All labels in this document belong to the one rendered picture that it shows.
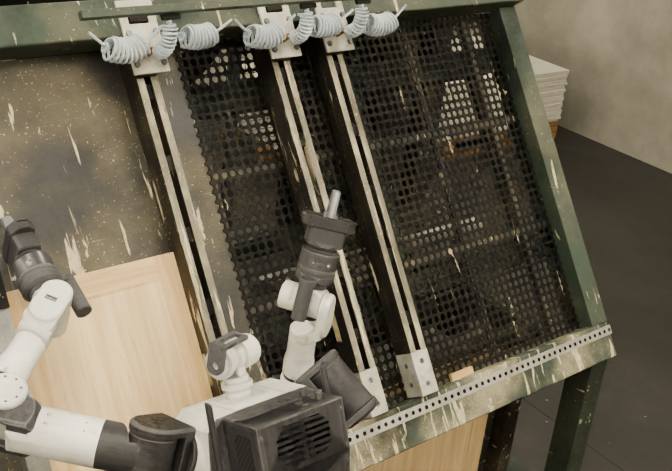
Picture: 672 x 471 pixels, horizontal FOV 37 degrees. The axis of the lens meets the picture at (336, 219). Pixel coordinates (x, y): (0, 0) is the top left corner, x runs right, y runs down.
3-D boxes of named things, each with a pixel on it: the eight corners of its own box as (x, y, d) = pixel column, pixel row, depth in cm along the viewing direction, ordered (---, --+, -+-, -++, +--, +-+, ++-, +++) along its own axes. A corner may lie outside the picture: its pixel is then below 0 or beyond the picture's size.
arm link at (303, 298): (340, 270, 225) (328, 316, 227) (297, 256, 228) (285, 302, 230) (327, 278, 215) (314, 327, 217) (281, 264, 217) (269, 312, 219)
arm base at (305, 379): (366, 410, 216) (386, 397, 207) (325, 448, 210) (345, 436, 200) (321, 357, 218) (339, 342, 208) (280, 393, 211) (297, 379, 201)
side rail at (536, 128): (567, 330, 334) (592, 326, 325) (476, 19, 339) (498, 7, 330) (582, 324, 339) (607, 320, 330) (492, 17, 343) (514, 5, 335)
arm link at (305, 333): (338, 289, 223) (330, 336, 230) (301, 278, 225) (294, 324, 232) (328, 305, 218) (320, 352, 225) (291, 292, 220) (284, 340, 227)
